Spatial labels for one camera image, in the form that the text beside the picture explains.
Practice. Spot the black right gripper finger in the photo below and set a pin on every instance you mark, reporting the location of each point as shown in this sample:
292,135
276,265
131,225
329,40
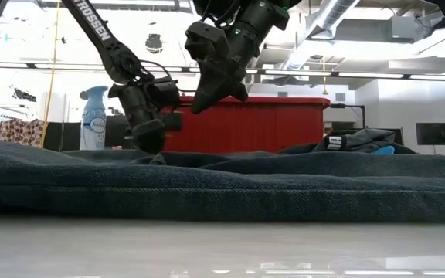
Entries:
237,92
207,96

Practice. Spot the black garment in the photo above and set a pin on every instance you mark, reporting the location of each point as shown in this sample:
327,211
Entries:
222,185

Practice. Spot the dark grey garment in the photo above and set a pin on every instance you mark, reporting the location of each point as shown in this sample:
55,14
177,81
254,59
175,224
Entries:
361,139

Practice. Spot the blue garment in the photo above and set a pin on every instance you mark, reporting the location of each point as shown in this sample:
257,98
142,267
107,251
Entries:
384,150

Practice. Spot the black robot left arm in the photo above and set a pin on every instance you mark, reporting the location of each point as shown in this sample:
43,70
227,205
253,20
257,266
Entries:
110,46

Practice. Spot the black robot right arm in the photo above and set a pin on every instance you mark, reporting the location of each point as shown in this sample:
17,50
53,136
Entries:
253,23

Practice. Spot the red plastic laundry basket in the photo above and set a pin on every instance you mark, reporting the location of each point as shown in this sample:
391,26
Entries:
265,127

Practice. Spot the light blue air freshener bottle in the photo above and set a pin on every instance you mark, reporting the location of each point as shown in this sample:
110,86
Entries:
93,127

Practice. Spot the black ceiling dome device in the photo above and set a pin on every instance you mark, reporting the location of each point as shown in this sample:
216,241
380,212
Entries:
154,43

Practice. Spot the black partition panel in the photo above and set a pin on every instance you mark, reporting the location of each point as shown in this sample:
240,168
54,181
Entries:
62,137

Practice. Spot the brown dotted cloth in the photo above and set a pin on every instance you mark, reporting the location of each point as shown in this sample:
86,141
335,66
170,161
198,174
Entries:
21,133

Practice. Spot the small black monitor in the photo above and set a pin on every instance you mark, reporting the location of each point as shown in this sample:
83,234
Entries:
435,134

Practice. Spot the smooth silver ventilation duct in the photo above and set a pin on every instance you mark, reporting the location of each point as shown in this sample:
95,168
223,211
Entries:
323,23

